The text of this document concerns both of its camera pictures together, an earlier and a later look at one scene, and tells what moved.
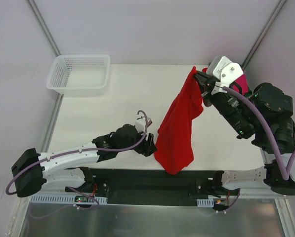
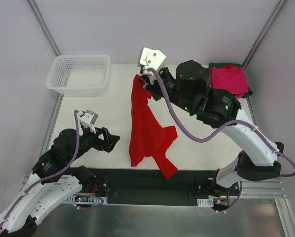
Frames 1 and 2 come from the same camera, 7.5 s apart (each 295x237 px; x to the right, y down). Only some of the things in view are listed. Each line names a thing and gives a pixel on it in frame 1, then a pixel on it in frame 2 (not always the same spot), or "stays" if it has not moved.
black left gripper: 147,144 -> 100,139
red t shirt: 174,148 -> 147,138
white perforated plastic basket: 75,74 stays
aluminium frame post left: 41,22 stays
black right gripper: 207,88 -> 151,84
